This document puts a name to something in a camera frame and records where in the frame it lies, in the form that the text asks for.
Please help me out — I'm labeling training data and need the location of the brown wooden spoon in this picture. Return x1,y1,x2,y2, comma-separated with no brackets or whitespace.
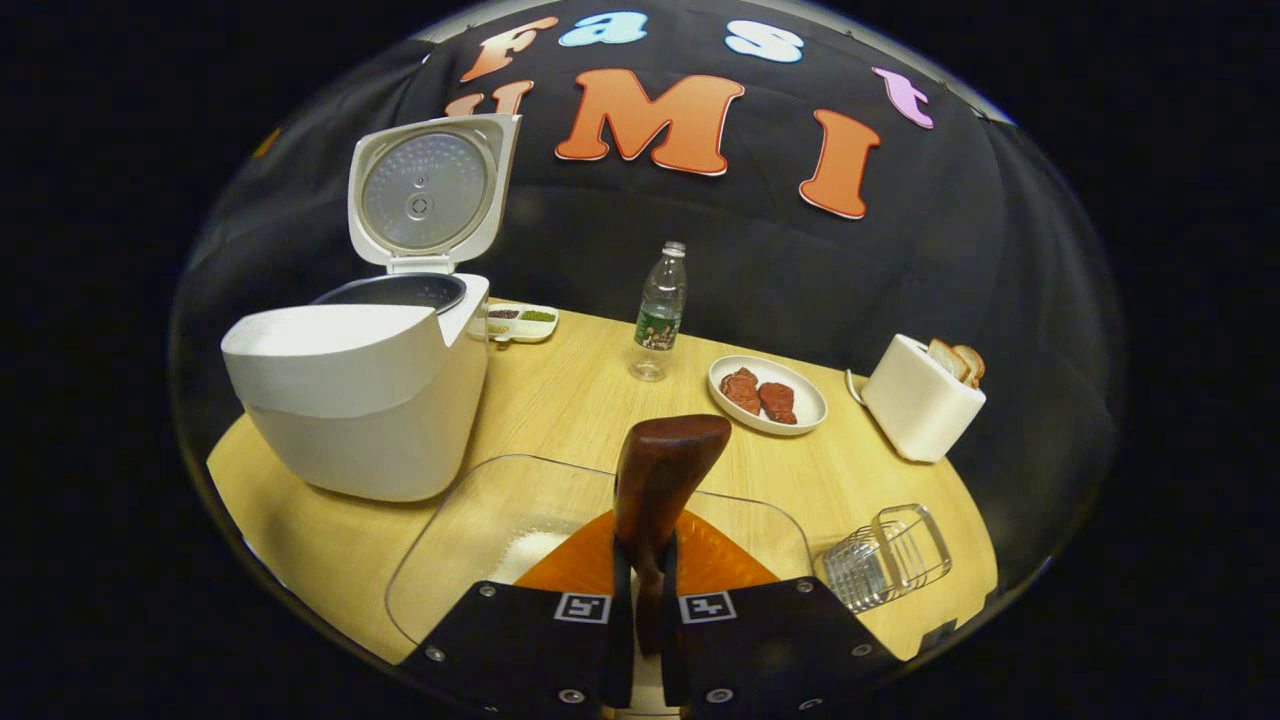
613,414,733,657

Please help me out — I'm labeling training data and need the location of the wire chopstick holder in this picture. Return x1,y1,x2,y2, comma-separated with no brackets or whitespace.
822,504,953,613

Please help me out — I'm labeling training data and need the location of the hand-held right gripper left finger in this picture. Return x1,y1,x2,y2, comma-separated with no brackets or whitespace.
398,508,635,720

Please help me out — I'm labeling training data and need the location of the white round plate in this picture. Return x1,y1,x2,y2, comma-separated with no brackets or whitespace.
707,355,829,437

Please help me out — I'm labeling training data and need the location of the white toaster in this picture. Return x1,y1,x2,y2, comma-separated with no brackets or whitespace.
860,334,988,464

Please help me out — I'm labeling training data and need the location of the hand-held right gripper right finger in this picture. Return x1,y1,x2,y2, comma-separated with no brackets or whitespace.
660,508,903,720

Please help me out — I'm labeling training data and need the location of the white rice cooker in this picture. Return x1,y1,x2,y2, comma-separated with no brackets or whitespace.
221,113,523,503

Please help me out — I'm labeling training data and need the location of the clear plastic water bottle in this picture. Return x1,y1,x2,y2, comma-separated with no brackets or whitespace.
629,241,689,383

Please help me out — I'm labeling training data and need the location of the white divided bean dish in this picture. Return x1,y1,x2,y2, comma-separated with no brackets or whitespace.
485,303,560,345

